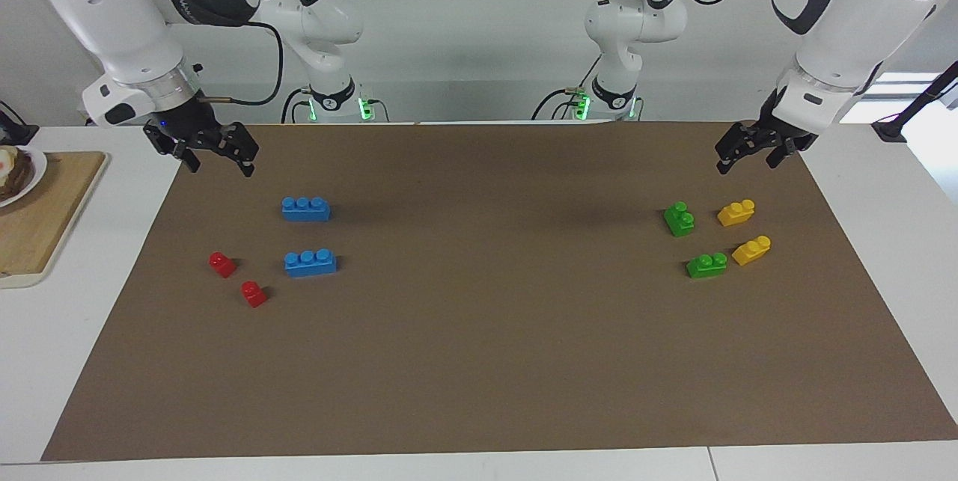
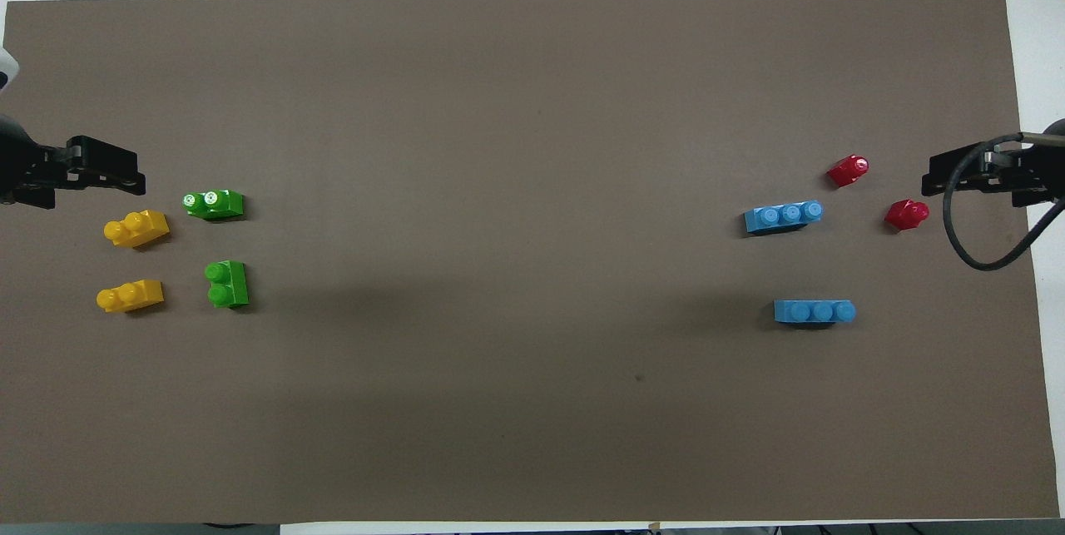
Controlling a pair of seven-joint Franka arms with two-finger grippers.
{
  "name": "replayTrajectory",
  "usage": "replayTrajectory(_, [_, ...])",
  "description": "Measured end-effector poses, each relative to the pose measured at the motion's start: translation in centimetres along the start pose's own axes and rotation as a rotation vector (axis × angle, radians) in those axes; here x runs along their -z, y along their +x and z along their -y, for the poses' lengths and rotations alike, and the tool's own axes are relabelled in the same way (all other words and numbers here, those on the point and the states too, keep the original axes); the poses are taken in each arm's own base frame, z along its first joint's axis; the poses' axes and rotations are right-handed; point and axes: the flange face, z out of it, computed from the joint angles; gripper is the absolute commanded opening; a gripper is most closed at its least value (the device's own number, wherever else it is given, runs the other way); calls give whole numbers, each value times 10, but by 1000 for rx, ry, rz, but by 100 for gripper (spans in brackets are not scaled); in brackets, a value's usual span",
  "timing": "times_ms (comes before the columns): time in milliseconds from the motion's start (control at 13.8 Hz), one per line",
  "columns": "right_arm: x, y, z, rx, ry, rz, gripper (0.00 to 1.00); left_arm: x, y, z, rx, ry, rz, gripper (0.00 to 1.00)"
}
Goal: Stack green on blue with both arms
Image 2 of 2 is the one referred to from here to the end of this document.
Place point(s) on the red single-stud brick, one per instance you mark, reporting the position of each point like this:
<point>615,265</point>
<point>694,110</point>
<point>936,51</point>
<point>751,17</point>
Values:
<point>906,214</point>
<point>848,170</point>

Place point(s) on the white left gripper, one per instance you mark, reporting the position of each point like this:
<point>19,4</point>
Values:
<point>25,169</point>

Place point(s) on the green brick white-printed studs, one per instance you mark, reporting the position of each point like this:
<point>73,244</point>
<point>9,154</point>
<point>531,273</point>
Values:
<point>216,205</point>

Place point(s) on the blue three-stud brick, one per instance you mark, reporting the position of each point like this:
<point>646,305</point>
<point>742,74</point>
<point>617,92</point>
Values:
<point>782,218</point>
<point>814,312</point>

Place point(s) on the yellow two-stud brick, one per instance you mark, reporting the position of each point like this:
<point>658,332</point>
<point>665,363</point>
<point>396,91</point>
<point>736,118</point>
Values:
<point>139,229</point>
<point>131,296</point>

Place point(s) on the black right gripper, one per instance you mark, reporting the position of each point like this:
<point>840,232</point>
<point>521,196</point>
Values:
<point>1032,173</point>

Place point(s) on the plain green two-stud brick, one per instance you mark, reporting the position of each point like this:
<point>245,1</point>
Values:
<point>230,285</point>

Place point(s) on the brown paper table mat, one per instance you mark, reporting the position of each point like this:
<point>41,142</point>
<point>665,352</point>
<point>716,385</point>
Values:
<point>532,144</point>

